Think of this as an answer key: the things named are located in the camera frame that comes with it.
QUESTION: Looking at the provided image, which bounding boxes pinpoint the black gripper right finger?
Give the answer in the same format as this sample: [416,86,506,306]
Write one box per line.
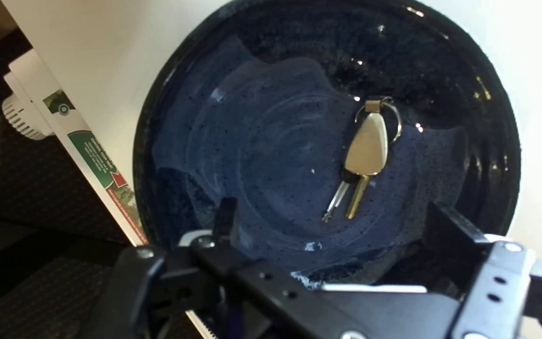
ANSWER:
[421,199,493,278]

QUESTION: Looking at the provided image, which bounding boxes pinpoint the green printed label sticker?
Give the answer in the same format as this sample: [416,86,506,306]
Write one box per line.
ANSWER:
[41,88,150,246]

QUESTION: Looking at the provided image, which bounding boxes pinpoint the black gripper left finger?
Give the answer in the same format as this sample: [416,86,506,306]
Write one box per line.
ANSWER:
[211,195,241,244]

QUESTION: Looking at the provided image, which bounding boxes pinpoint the dark blue glazed bowl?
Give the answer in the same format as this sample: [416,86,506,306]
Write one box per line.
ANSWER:
[132,0,523,286]

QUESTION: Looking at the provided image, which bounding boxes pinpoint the cream handled small utensil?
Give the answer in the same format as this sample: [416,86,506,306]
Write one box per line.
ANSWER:
[320,95,404,223]

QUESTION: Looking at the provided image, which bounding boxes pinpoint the white window sill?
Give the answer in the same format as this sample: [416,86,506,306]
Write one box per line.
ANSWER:
[0,0,542,339]

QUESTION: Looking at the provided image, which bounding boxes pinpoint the white radiator thermostat knob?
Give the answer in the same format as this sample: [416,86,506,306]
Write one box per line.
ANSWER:
[0,92,54,141]

